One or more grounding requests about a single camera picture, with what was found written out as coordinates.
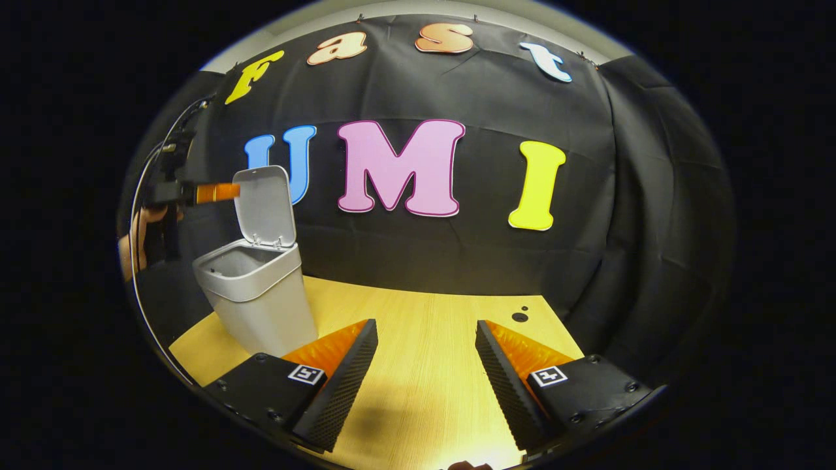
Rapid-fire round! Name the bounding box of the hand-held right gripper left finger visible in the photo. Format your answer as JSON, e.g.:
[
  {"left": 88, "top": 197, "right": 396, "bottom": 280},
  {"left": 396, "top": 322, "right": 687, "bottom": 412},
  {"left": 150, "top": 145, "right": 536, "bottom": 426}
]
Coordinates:
[{"left": 204, "top": 319, "right": 379, "bottom": 453}]

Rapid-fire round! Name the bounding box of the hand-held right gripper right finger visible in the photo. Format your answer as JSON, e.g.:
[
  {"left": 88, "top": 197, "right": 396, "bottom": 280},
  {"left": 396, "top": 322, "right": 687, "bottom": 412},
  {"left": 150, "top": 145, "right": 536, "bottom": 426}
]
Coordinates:
[{"left": 475, "top": 320, "right": 654, "bottom": 452}]

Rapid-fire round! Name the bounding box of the white desktop garbage bin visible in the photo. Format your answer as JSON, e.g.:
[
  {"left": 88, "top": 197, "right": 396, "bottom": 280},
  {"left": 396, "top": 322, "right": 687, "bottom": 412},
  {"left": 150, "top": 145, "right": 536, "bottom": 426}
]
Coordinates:
[{"left": 193, "top": 165, "right": 319, "bottom": 358}]

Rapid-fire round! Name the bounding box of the wooden desktop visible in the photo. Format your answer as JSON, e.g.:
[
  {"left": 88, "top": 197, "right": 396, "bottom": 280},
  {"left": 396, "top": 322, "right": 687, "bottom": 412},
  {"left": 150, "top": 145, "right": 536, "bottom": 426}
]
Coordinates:
[{"left": 169, "top": 274, "right": 585, "bottom": 470}]

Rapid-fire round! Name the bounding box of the black backdrop cloth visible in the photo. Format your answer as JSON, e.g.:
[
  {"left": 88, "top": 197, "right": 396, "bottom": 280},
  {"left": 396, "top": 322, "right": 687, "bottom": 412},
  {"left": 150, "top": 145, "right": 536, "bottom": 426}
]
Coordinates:
[{"left": 118, "top": 13, "right": 739, "bottom": 392}]

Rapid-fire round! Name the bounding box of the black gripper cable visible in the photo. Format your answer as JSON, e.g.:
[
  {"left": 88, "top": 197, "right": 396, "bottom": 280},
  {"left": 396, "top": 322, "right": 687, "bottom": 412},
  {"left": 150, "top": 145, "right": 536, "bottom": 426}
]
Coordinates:
[{"left": 129, "top": 97, "right": 216, "bottom": 386}]

